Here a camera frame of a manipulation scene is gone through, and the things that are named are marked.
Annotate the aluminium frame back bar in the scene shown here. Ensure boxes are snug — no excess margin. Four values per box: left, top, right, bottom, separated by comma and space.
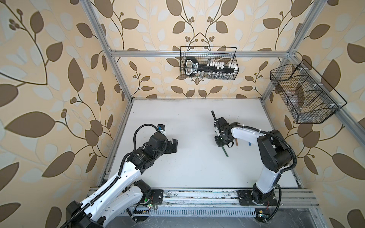
109, 50, 290, 58

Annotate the aluminium frame left post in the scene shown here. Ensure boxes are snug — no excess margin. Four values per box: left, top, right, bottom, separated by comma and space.
80, 1, 133, 103

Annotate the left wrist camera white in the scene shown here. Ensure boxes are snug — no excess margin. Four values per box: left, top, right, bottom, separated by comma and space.
157, 124, 166, 135

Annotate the aluminium frame post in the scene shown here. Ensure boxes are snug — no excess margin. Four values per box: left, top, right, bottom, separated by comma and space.
80, 1, 133, 103
260, 0, 327, 102

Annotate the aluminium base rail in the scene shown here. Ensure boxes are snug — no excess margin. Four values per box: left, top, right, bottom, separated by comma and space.
84, 187, 320, 218

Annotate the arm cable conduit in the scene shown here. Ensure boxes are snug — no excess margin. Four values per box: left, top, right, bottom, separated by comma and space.
210, 110, 298, 174
59, 123, 160, 228

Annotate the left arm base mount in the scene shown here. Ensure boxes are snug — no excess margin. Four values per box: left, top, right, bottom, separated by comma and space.
126, 189, 164, 223

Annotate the right wire basket black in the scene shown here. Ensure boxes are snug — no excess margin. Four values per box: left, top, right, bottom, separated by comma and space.
270, 59, 347, 124

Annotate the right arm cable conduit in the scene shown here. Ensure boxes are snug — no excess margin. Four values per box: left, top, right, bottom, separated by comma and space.
210, 110, 298, 174

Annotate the wire basket black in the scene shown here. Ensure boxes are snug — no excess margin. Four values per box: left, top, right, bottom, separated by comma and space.
179, 46, 239, 80
270, 59, 347, 124

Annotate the black tool with white bits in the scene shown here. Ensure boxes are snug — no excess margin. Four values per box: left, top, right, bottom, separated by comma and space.
181, 57, 239, 76

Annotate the back wire basket black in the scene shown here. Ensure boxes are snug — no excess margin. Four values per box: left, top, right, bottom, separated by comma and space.
179, 46, 239, 80

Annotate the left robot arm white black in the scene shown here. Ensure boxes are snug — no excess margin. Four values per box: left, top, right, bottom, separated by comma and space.
62, 133, 178, 228

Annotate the aluminium frame right post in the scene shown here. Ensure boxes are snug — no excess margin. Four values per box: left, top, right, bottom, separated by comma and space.
260, 0, 327, 102

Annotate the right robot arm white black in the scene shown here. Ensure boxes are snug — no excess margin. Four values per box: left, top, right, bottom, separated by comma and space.
213, 115, 297, 203

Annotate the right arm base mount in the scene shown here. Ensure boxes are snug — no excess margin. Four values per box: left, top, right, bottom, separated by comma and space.
237, 187, 282, 223

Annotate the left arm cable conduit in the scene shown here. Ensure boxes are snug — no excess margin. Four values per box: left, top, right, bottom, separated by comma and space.
59, 123, 160, 228

